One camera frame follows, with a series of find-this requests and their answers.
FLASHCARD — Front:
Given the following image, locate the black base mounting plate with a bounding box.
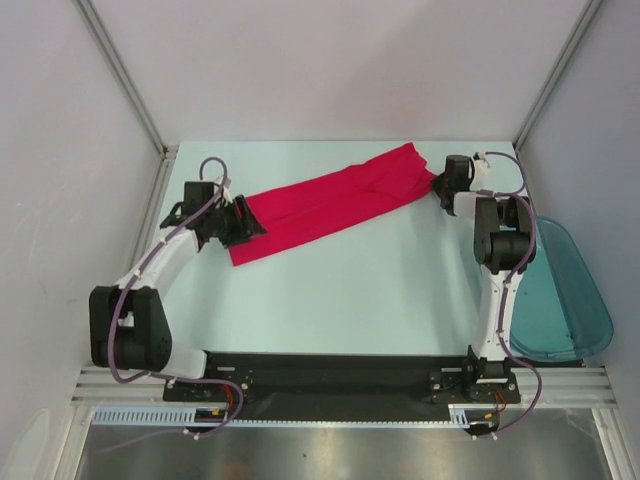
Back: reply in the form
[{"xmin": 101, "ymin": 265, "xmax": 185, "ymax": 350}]
[{"xmin": 163, "ymin": 352, "xmax": 521, "ymax": 413}]

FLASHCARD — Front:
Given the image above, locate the aluminium corner post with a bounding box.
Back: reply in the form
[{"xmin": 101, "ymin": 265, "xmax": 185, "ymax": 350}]
[
  {"xmin": 512, "ymin": 0, "xmax": 607, "ymax": 154},
  {"xmin": 74, "ymin": 0, "xmax": 169, "ymax": 154}
]

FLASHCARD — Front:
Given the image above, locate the left aluminium corner post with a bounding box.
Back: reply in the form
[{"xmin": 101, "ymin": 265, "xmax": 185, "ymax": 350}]
[{"xmin": 74, "ymin": 0, "xmax": 169, "ymax": 154}]

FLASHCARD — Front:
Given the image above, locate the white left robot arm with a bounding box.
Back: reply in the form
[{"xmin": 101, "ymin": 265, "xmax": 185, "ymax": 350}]
[{"xmin": 89, "ymin": 180, "xmax": 266, "ymax": 400}]

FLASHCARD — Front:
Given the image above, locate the white cable duct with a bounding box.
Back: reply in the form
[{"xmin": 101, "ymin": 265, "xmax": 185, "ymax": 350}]
[{"xmin": 92, "ymin": 405, "xmax": 499, "ymax": 429}]

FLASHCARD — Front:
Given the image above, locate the right aluminium corner post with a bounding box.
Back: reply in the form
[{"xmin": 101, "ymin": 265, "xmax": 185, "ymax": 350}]
[{"xmin": 512, "ymin": 0, "xmax": 607, "ymax": 154}]

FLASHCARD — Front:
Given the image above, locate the red t shirt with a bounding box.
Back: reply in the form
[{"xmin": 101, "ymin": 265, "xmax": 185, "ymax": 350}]
[{"xmin": 230, "ymin": 143, "xmax": 436, "ymax": 266}]

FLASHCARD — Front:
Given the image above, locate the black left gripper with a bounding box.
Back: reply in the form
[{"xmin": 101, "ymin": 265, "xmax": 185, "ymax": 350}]
[{"xmin": 206, "ymin": 195, "xmax": 267, "ymax": 249}]

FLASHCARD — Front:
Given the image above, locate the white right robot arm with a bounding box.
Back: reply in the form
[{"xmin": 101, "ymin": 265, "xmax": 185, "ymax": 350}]
[{"xmin": 430, "ymin": 152, "xmax": 537, "ymax": 404}]

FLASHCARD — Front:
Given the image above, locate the teal plastic basin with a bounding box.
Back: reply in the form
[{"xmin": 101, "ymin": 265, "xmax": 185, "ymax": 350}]
[{"xmin": 510, "ymin": 216, "xmax": 614, "ymax": 363}]

